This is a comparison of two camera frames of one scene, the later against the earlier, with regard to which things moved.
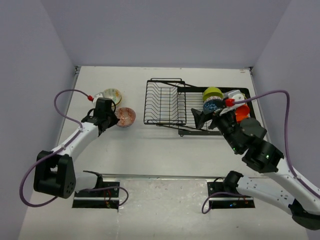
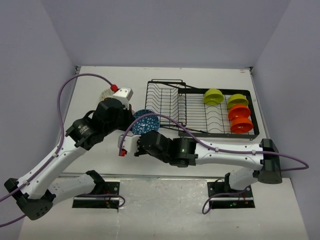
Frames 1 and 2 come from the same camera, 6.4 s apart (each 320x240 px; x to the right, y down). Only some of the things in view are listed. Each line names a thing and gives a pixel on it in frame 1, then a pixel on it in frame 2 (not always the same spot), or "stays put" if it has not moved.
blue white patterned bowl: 212,104 → 146,124
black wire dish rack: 169,103 stays put
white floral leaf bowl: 113,93 stays put
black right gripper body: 225,123 → 142,151
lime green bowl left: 211,91 stays put
